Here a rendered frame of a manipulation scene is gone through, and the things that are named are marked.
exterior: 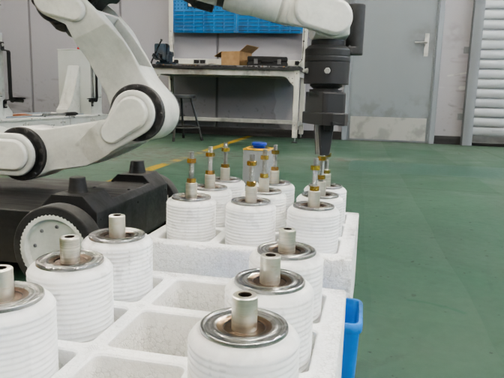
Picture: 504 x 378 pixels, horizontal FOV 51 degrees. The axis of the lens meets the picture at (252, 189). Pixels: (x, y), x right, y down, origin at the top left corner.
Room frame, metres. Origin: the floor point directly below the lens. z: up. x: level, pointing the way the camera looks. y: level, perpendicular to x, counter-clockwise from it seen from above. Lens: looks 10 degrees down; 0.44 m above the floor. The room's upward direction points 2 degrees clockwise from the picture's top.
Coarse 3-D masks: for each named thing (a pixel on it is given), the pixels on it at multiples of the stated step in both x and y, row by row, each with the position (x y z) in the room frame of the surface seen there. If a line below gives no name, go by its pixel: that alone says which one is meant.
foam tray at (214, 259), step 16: (352, 224) 1.11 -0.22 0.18; (160, 240) 0.94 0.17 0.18; (176, 240) 0.94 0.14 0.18; (224, 240) 0.98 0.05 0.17; (352, 240) 0.98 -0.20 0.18; (160, 256) 0.93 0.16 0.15; (176, 256) 0.92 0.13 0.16; (192, 256) 0.91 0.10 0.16; (208, 256) 0.91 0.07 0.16; (224, 256) 0.90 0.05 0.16; (240, 256) 0.89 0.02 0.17; (336, 256) 0.87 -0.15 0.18; (352, 256) 0.88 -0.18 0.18; (176, 272) 0.92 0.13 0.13; (192, 272) 0.91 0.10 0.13; (208, 272) 0.91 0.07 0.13; (224, 272) 0.90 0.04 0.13; (336, 272) 0.86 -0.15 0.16; (352, 272) 0.96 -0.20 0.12; (336, 288) 0.86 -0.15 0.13; (352, 288) 1.06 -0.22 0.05
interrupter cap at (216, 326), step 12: (216, 312) 0.44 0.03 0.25; (228, 312) 0.45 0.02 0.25; (264, 312) 0.45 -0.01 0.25; (204, 324) 0.42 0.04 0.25; (216, 324) 0.42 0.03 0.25; (228, 324) 0.43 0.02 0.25; (264, 324) 0.43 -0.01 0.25; (276, 324) 0.42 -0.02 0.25; (204, 336) 0.40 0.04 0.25; (216, 336) 0.40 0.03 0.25; (228, 336) 0.40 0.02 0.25; (240, 336) 0.40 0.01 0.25; (252, 336) 0.40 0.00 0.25; (264, 336) 0.40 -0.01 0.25; (276, 336) 0.40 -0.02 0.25; (240, 348) 0.38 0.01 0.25; (252, 348) 0.39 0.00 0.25
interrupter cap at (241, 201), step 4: (240, 196) 1.00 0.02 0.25; (244, 196) 1.00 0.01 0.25; (232, 200) 0.96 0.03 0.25; (236, 200) 0.96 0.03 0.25; (240, 200) 0.97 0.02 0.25; (244, 200) 0.98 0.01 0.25; (256, 200) 0.98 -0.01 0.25; (260, 200) 0.98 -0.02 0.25; (264, 200) 0.97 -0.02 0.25; (268, 200) 0.97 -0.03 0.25; (236, 204) 0.94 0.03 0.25; (240, 204) 0.94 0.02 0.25; (244, 204) 0.93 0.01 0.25; (248, 204) 0.93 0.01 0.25; (252, 204) 0.93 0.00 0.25; (256, 204) 0.93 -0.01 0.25; (260, 204) 0.94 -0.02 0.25; (264, 204) 0.94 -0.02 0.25; (268, 204) 0.95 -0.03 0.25
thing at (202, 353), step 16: (192, 336) 0.41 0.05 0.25; (288, 336) 0.41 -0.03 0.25; (192, 352) 0.40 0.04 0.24; (208, 352) 0.39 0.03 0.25; (224, 352) 0.38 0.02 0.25; (240, 352) 0.38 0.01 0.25; (256, 352) 0.38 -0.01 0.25; (272, 352) 0.38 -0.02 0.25; (288, 352) 0.39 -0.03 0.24; (192, 368) 0.40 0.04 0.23; (208, 368) 0.38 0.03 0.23; (224, 368) 0.38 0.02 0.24; (240, 368) 0.38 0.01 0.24; (256, 368) 0.38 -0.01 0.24; (272, 368) 0.38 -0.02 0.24; (288, 368) 0.39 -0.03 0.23
